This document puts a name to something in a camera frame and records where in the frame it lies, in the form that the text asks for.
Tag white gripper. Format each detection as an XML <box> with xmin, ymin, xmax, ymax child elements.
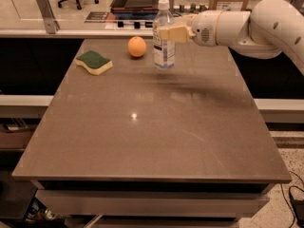
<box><xmin>158</xmin><ymin>10</ymin><xmax>221</xmax><ymax>47</ymax></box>

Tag clear plastic water bottle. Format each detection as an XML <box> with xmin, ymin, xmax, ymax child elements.
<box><xmin>153</xmin><ymin>0</ymin><xmax>176</xmax><ymax>70</ymax></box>

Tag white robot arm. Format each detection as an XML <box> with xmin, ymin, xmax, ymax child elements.
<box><xmin>157</xmin><ymin>0</ymin><xmax>304</xmax><ymax>74</ymax></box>

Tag orange fruit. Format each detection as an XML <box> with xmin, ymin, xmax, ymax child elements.
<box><xmin>128</xmin><ymin>36</ymin><xmax>146</xmax><ymax>57</ymax></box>

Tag green yellow sponge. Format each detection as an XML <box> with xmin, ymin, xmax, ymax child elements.
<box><xmin>76</xmin><ymin>50</ymin><xmax>113</xmax><ymax>76</ymax></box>

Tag left metal rail bracket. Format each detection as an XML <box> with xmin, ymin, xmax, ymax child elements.
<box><xmin>36</xmin><ymin>0</ymin><xmax>59</xmax><ymax>34</ymax></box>

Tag black power adapter cable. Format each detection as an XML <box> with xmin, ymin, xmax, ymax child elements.
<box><xmin>280</xmin><ymin>170</ymin><xmax>304</xmax><ymax>228</ymax></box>

